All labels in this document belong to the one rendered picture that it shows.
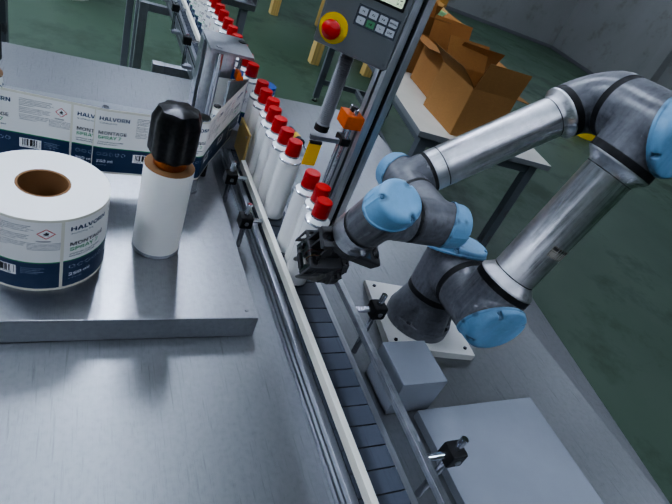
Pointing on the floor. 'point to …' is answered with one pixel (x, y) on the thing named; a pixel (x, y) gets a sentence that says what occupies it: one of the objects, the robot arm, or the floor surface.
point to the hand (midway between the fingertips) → (312, 273)
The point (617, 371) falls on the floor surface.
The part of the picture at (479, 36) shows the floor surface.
